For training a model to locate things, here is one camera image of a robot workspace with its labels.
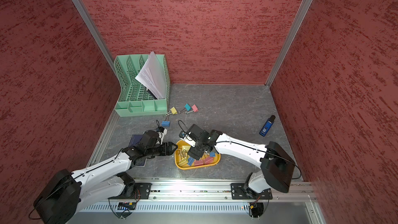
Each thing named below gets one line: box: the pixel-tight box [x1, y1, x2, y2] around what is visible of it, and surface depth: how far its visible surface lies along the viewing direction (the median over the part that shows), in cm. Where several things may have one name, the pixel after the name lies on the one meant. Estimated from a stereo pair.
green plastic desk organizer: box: [114, 53, 171, 118], surface depth 104 cm
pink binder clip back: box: [193, 159, 205, 167], surface depth 83 cm
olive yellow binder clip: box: [181, 145, 192, 154], surface depth 88 cm
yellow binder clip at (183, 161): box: [178, 157, 189, 166], surface depth 83 cm
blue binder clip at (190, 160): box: [187, 156, 195, 167], surface depth 83 cm
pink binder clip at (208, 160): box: [203, 156, 214, 165], surface depth 84 cm
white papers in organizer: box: [134, 50, 167, 100], surface depth 97 cm
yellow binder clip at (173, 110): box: [163, 106, 178, 118], surface depth 105 cm
